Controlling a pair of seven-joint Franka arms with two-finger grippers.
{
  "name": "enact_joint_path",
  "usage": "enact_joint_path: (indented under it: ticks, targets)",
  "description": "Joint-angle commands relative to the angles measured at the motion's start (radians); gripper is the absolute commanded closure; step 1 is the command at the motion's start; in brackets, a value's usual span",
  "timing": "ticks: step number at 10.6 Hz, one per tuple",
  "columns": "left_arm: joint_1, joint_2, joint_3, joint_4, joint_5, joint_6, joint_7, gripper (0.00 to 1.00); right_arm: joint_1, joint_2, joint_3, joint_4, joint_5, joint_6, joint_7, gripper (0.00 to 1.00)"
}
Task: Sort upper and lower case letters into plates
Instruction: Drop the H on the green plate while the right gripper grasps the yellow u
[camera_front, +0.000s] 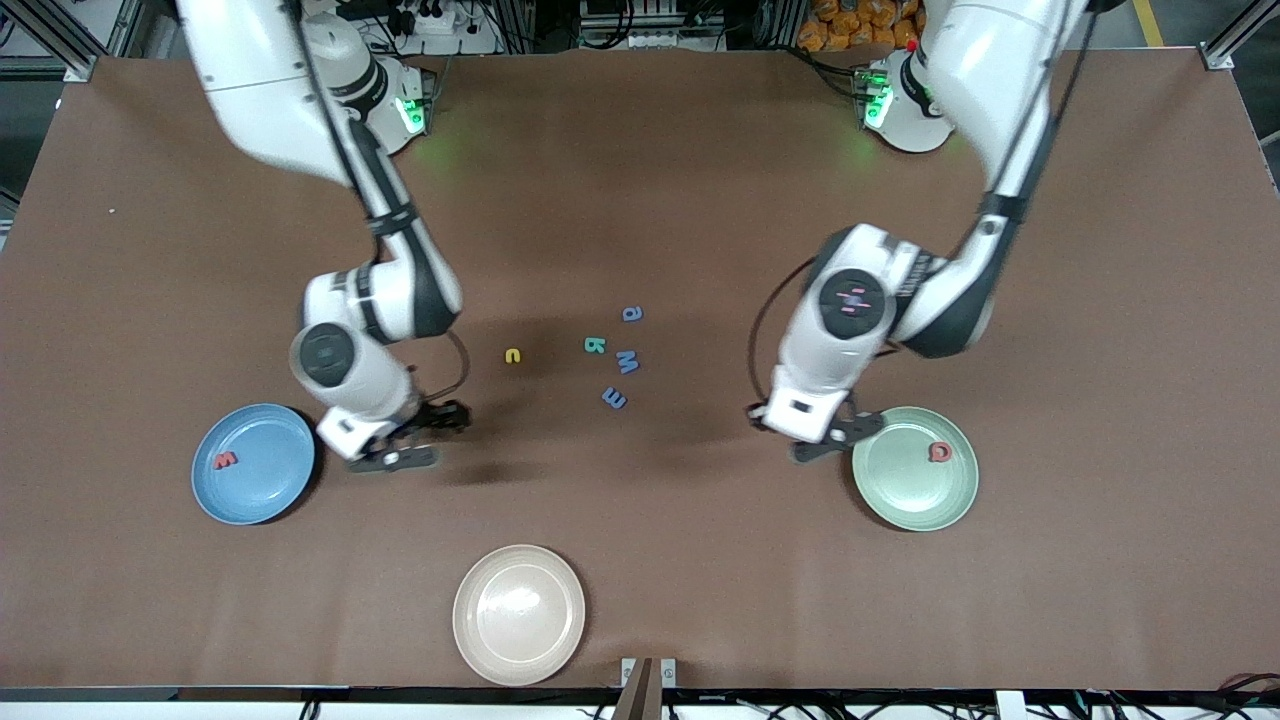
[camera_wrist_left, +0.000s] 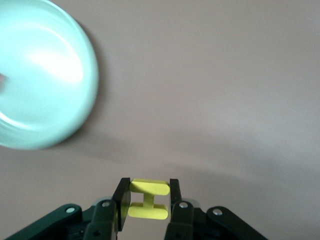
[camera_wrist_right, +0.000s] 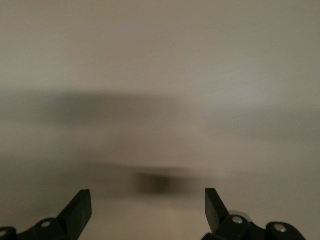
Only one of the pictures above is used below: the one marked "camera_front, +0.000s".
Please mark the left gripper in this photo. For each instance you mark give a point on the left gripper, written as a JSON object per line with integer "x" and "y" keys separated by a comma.
{"x": 755, "y": 421}

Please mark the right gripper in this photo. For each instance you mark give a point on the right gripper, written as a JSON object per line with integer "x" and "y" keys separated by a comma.
{"x": 438, "y": 416}

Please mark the blue foam capital M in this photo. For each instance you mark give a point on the blue foam capital M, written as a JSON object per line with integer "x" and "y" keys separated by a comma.
{"x": 627, "y": 362}

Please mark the blue foam lowercase m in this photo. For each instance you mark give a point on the blue foam lowercase m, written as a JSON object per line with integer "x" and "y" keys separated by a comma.
{"x": 614, "y": 398}

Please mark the teal foam letter R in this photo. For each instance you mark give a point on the teal foam letter R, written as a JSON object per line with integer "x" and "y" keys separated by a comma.
{"x": 595, "y": 346}

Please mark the red foam letter Q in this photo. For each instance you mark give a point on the red foam letter Q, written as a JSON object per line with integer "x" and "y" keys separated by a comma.
{"x": 940, "y": 452}

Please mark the red foam letter w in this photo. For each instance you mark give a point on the red foam letter w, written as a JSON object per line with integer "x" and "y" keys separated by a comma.
{"x": 226, "y": 462}

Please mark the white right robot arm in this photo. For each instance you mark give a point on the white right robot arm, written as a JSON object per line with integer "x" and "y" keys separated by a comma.
{"x": 260, "y": 90}

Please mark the green plate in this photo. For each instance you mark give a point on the green plate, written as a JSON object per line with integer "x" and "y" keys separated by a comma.
{"x": 915, "y": 490}

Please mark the blue plate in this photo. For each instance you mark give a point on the blue plate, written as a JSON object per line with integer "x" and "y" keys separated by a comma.
{"x": 252, "y": 480}

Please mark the beige plate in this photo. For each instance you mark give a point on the beige plate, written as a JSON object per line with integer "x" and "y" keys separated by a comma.
{"x": 519, "y": 615}

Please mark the white power strip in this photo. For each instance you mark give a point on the white power strip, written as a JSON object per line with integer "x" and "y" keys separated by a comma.
{"x": 450, "y": 25}

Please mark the orange bags pile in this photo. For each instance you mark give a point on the orange bags pile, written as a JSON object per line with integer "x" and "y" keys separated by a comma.
{"x": 850, "y": 25}

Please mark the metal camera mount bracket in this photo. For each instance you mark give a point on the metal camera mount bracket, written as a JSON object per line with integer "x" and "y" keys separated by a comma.
{"x": 648, "y": 685}

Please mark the white table edge rail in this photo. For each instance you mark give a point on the white table edge rail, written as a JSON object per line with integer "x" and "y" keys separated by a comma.
{"x": 150, "y": 710}

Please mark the aluminium frame profile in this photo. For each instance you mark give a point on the aluminium frame profile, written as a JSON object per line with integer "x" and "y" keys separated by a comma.
{"x": 1235, "y": 40}
{"x": 90, "y": 40}

